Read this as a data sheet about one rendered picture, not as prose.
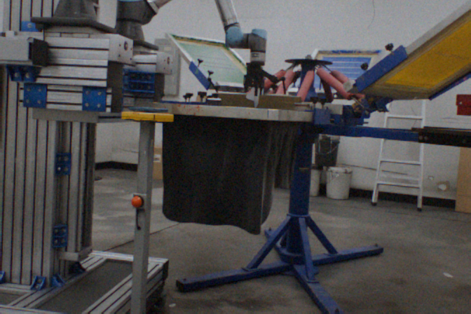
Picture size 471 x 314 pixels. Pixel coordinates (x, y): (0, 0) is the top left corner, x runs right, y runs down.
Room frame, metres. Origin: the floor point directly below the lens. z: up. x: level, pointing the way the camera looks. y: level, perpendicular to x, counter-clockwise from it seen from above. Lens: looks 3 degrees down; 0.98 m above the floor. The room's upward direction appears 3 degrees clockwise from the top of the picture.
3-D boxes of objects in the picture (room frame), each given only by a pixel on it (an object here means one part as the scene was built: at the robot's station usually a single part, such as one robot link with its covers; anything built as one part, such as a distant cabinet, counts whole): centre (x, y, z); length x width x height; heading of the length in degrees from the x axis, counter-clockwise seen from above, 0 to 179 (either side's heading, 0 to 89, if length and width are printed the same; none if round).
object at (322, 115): (2.37, -0.37, 0.97); 0.30 x 0.05 x 0.07; 158
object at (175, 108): (2.25, -0.02, 0.97); 0.79 x 0.58 x 0.04; 158
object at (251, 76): (2.45, -0.07, 1.15); 0.09 x 0.08 x 0.12; 68
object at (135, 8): (2.38, 0.51, 1.42); 0.13 x 0.12 x 0.14; 175
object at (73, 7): (1.88, 0.60, 1.31); 0.15 x 0.15 x 0.10
